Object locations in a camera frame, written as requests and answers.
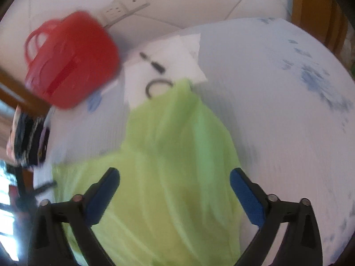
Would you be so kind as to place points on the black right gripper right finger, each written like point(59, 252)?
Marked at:
point(301, 244)

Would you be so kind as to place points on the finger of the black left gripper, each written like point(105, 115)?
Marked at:
point(43, 188)

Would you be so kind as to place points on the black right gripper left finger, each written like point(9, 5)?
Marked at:
point(48, 243)

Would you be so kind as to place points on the lime green t-shirt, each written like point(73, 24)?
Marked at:
point(174, 205)

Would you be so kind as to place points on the stack of folded clothes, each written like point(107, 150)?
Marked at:
point(27, 142)

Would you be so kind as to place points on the red zippered storage bag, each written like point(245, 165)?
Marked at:
point(69, 58)

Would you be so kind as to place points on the white paper sheet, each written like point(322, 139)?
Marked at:
point(178, 54)

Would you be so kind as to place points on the white power strip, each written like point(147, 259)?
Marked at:
point(118, 10)

